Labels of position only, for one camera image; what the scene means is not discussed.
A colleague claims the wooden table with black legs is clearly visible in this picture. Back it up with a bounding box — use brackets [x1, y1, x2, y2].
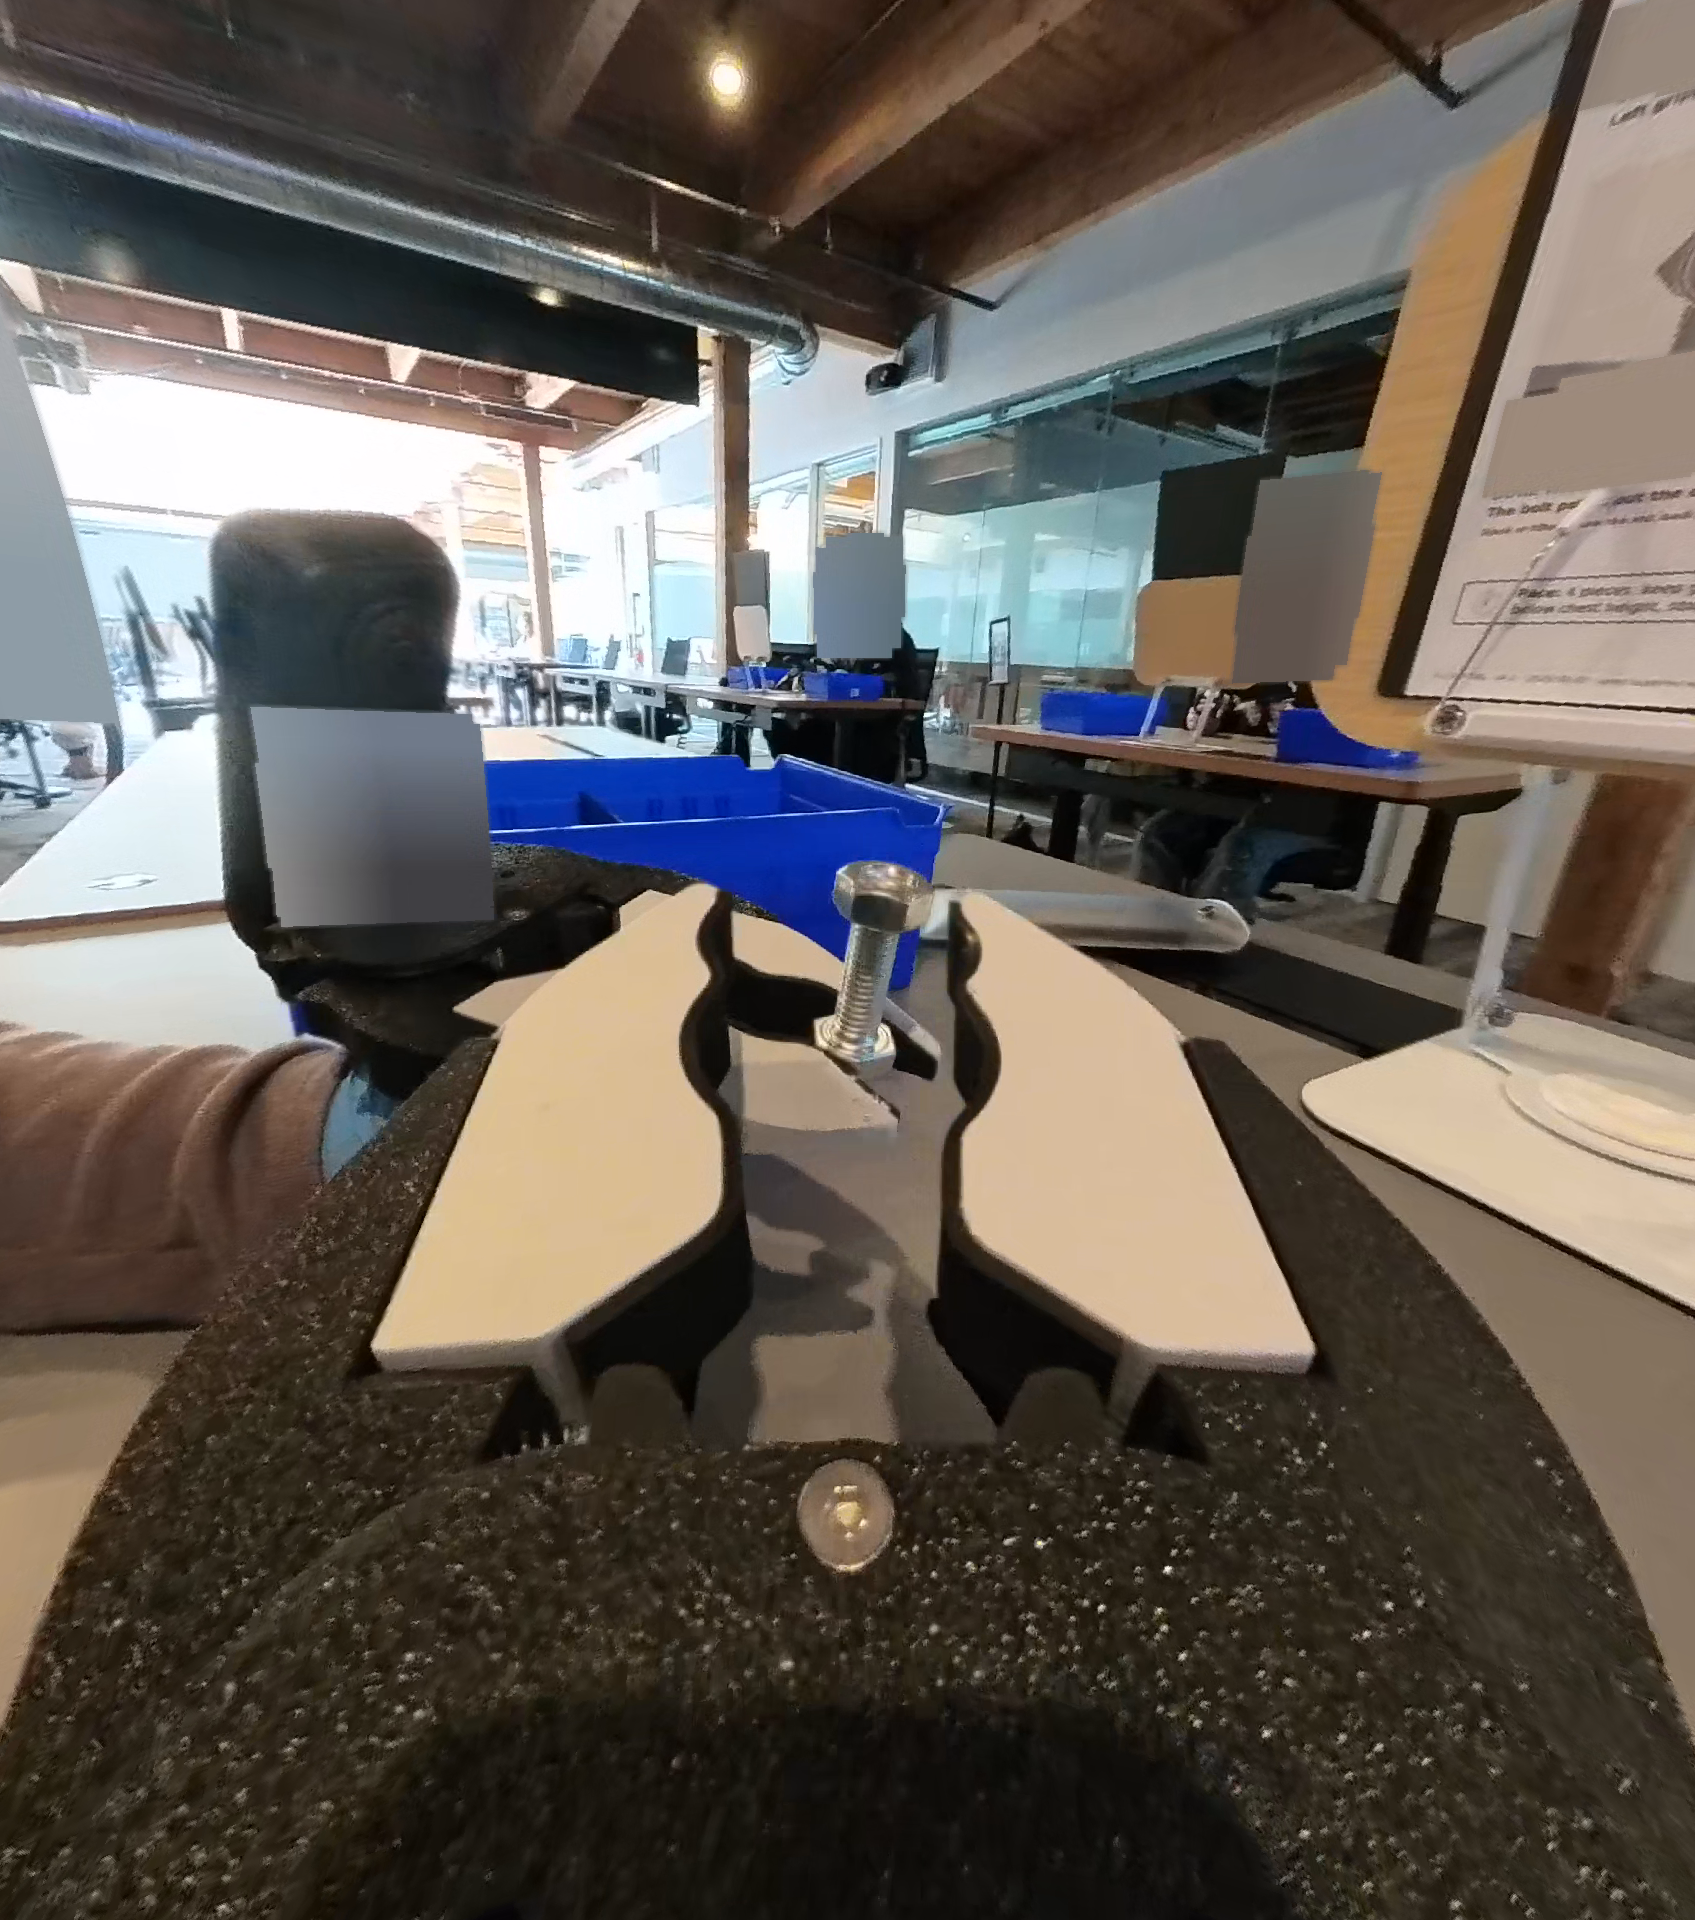
[968, 720, 1528, 965]

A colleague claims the silver hex bolt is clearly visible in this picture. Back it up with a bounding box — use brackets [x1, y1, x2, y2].
[830, 858, 940, 1051]

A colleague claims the wooden support post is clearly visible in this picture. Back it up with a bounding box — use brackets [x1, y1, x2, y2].
[1520, 771, 1695, 979]
[710, 332, 756, 662]

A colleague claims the long office table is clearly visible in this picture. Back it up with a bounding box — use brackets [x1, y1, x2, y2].
[532, 660, 928, 786]

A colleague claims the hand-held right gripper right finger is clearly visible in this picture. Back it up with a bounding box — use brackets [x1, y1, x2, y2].
[938, 891, 1318, 1423]

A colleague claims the wooden board document stand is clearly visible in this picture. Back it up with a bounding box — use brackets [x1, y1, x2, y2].
[1136, 573, 1246, 740]
[1302, 0, 1695, 1363]

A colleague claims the black monitor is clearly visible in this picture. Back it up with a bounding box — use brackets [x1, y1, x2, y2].
[1154, 454, 1292, 582]

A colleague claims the grey pouch with snap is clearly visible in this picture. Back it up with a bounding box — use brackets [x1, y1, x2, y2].
[920, 882, 1254, 957]

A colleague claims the printed instruction sheet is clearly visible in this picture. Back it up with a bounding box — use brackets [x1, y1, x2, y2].
[1400, 0, 1695, 708]

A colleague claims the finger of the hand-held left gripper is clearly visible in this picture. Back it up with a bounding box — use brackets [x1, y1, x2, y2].
[728, 913, 856, 1004]
[454, 963, 942, 1129]

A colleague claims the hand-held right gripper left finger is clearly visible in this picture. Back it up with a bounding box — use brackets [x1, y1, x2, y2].
[372, 882, 756, 1428]

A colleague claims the grey ceiling duct pipe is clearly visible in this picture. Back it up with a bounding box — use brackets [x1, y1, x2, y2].
[0, 59, 826, 377]

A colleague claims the black ceiling panel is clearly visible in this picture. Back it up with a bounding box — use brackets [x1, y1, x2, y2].
[0, 155, 706, 409]

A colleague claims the person's left forearm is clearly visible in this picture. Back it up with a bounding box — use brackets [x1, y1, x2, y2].
[0, 990, 348, 1334]

